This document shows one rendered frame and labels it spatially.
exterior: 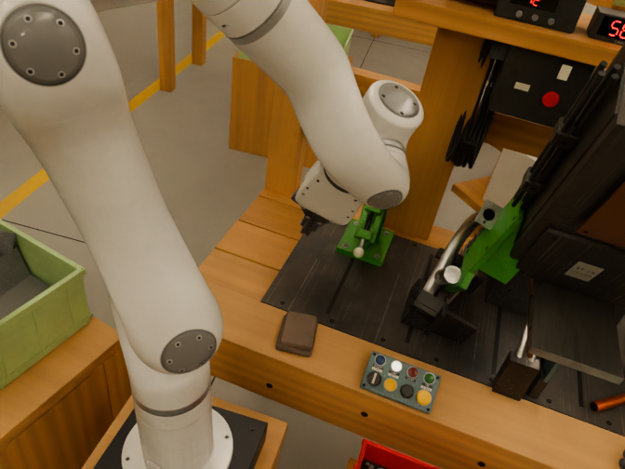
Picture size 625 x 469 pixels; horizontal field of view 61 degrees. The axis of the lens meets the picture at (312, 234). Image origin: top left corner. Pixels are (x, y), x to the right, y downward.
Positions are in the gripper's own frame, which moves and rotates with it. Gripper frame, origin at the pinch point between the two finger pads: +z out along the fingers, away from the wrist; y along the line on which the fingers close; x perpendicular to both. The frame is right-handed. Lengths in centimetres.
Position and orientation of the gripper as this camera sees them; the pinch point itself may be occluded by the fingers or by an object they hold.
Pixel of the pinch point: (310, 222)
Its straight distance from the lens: 94.7
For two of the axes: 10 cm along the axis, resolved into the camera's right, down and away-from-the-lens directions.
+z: -3.7, 5.0, 7.8
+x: -2.8, 7.5, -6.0
